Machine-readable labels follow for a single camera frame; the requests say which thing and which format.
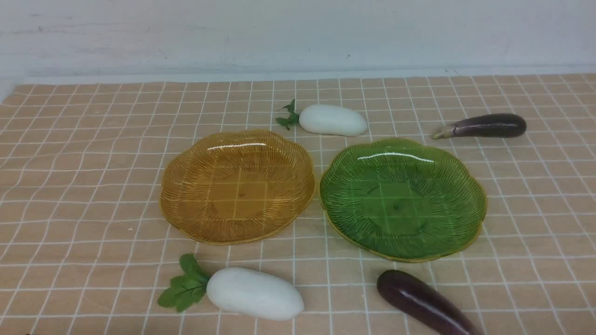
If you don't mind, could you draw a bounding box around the white radish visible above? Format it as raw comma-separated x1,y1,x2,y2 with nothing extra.
157,253,305,321
275,100,369,136

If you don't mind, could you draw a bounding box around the checkered beige tablecloth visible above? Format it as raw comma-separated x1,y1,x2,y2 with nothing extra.
0,74,596,335

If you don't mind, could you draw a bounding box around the amber ribbed glass plate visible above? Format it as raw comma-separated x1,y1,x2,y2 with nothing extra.
160,129,317,245

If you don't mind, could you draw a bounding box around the purple eggplant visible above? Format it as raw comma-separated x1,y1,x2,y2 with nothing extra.
432,113,527,140
376,269,483,335

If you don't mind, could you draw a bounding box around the green ribbed glass plate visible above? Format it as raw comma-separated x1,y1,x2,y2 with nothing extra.
319,138,488,263

